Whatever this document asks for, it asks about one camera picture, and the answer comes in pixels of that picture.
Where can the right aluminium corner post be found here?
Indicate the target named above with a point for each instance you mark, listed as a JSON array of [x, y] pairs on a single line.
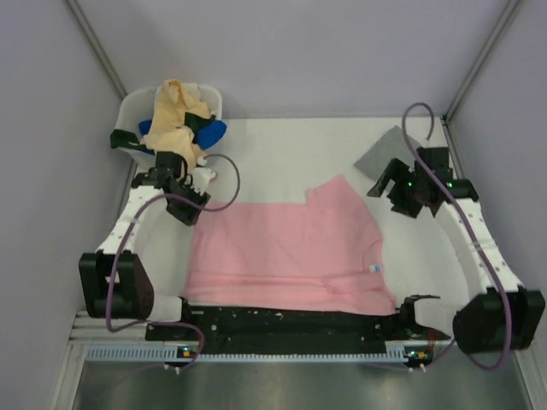
[[510, 11]]

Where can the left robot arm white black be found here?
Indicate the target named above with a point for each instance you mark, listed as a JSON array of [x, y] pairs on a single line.
[[114, 280]]

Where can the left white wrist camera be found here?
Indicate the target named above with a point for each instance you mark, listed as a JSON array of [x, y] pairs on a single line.
[[202, 176]]

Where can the dark green t shirt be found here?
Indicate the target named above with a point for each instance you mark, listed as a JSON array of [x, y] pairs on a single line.
[[120, 139]]

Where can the blue t shirt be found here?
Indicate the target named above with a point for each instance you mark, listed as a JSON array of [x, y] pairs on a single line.
[[206, 137]]

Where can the aluminium corner post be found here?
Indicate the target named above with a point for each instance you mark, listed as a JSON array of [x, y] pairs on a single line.
[[510, 11], [93, 41]]

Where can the white plastic basket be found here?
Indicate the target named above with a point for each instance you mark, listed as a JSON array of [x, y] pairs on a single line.
[[138, 106]]

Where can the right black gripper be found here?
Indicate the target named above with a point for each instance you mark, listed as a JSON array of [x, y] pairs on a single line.
[[395, 168]]

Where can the folded grey t shirt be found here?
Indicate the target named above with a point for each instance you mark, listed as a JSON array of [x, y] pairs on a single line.
[[390, 146]]

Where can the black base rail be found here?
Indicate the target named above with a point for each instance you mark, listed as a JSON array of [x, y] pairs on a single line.
[[253, 330]]

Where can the left aluminium corner post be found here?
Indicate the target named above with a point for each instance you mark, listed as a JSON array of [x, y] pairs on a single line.
[[93, 41]]

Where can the pink t shirt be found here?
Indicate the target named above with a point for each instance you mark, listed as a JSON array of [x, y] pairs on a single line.
[[321, 255]]

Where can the yellow t shirt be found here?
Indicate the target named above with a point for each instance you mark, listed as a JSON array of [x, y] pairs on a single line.
[[168, 132]]

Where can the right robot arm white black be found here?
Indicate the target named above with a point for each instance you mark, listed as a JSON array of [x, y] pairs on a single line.
[[499, 303]]

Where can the slotted grey cable duct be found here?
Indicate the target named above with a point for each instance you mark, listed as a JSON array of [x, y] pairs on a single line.
[[176, 354]]

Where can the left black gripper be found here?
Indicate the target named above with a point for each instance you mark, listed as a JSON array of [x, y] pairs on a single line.
[[188, 216]]

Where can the aluminium frame bar front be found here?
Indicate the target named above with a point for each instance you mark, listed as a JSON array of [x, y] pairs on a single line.
[[86, 329]]

